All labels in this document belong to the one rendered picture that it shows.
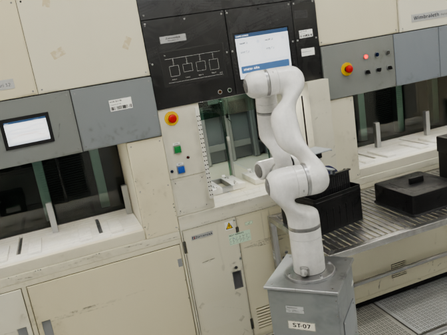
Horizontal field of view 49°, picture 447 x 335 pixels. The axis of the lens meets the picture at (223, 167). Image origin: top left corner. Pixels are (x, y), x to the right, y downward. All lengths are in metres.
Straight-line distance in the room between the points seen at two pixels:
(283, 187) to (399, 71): 1.34
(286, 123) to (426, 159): 1.45
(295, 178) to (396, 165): 1.28
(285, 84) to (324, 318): 0.86
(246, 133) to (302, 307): 1.80
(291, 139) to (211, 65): 0.73
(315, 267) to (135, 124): 1.03
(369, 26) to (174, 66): 1.08
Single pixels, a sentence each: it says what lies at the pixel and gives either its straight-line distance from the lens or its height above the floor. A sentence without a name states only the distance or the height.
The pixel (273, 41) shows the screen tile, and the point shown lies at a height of 1.62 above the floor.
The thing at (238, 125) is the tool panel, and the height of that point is 1.09.
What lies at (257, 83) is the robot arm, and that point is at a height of 1.49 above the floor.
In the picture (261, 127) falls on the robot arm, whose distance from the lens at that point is 2.06.
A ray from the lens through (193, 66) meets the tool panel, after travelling 2.33.
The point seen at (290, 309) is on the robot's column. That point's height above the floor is 0.67.
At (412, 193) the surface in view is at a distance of 2.39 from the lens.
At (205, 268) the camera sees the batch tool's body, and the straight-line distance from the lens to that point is 2.54.
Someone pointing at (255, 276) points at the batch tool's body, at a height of 0.44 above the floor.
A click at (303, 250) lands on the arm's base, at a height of 0.88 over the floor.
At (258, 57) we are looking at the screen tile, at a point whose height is 1.56.
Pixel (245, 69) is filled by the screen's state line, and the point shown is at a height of 1.51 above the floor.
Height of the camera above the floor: 1.64
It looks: 14 degrees down
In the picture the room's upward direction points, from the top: 9 degrees counter-clockwise
